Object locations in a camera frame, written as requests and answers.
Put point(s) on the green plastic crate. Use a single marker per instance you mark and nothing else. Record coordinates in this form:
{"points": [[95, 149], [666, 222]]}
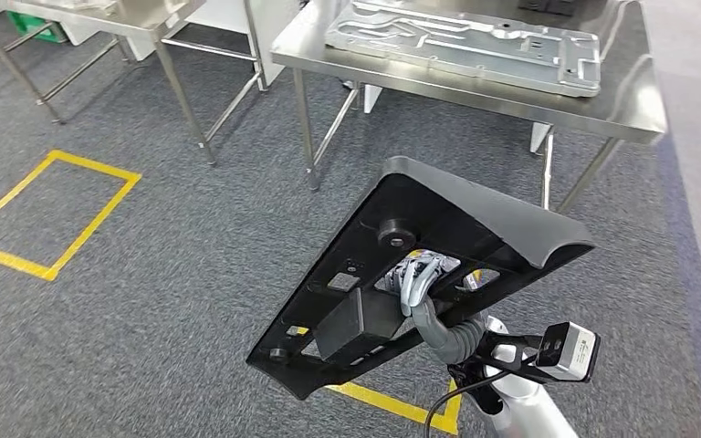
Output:
{"points": [[33, 27]]}

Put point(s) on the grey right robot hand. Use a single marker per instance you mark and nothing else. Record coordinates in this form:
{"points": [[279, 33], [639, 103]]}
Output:
{"points": [[417, 284]]}

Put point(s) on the black plastic plate part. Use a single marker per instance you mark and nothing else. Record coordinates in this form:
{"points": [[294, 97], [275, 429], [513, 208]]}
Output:
{"points": [[508, 217]]}

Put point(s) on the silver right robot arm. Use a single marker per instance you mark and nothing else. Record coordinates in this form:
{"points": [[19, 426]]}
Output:
{"points": [[526, 405]]}

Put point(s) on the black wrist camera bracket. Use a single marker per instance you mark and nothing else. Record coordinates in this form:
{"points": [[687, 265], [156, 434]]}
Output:
{"points": [[526, 364]]}

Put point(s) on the grey metal fixture plate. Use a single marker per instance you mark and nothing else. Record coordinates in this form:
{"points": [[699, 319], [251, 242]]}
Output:
{"points": [[447, 48]]}

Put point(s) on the stainless steel side table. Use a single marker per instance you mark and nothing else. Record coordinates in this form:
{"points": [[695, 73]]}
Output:
{"points": [[145, 15]]}

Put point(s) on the stainless steel workbench table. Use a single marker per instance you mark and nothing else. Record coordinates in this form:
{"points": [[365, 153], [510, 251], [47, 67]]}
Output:
{"points": [[628, 72]]}

